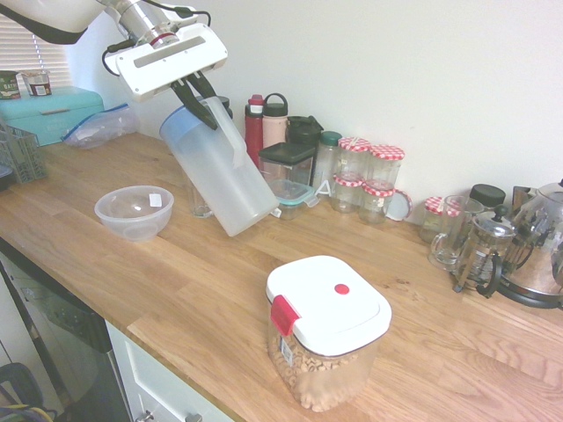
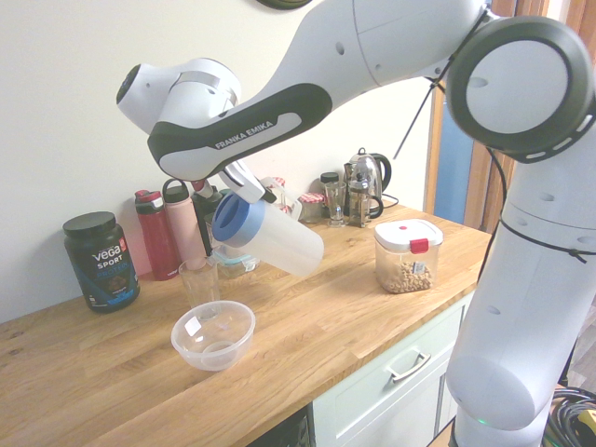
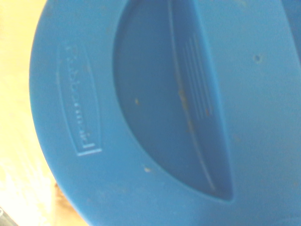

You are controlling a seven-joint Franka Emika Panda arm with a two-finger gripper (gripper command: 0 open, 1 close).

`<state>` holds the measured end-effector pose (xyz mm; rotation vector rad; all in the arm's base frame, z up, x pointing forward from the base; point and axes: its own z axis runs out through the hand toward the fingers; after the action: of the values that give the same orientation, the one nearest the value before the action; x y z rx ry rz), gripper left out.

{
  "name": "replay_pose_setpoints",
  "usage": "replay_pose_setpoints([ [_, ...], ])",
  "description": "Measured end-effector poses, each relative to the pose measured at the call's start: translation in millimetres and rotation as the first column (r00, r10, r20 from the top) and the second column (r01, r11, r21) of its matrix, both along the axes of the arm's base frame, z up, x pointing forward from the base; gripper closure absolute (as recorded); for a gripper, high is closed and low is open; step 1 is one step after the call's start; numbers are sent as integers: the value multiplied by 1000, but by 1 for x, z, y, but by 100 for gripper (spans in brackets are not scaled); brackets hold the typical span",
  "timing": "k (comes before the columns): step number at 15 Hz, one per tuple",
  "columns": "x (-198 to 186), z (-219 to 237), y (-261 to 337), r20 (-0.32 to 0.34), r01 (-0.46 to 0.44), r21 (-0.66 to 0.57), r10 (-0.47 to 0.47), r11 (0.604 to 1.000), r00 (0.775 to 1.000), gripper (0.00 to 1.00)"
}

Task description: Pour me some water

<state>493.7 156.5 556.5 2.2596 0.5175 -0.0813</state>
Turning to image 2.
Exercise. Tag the pink water bottle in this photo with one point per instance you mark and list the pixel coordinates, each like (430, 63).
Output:
(181, 223)

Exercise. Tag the glass food container teal lid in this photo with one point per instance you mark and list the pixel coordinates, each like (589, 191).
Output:
(235, 265)

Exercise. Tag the black water bottle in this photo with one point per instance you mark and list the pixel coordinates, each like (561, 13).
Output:
(204, 233)

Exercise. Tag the black Vega protein tub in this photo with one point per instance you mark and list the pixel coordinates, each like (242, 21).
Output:
(102, 265)

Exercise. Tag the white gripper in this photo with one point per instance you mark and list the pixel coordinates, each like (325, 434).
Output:
(247, 184)

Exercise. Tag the jar with black lid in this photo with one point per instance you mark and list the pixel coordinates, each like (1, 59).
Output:
(328, 179)

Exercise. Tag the translucent pitcher with blue lid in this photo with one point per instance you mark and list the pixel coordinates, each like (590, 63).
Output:
(284, 242)

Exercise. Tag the glass French press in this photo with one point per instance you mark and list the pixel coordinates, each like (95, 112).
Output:
(363, 200)

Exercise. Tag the stainless steel electric kettle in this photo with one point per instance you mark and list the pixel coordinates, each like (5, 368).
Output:
(372, 170)

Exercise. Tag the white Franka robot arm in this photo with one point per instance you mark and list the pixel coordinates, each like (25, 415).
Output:
(512, 261)

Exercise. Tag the clear cereal container white lid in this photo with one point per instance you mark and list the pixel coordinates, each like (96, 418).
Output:
(407, 261)

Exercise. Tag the small footed clear glass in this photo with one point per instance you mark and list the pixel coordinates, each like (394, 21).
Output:
(336, 205)

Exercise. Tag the dark appliance under counter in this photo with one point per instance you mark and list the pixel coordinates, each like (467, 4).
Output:
(288, 430)

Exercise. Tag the clear drinking glass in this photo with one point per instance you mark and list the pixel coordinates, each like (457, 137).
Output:
(200, 284)

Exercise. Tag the pale green cabinet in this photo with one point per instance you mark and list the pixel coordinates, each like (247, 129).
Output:
(372, 400)

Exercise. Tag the yellow power box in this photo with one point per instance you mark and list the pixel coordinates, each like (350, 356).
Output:
(587, 421)

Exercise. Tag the clear plastic bowl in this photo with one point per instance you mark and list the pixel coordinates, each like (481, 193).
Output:
(212, 347)

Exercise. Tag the jar with red checkered lid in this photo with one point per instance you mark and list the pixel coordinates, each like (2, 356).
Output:
(277, 182)
(312, 207)

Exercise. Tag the wooden door frame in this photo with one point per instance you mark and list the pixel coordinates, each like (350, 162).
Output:
(484, 186)

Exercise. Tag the round black wall object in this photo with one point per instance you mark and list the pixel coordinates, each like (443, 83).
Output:
(284, 3)

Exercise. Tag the red water bottle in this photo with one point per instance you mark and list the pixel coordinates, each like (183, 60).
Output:
(156, 242)

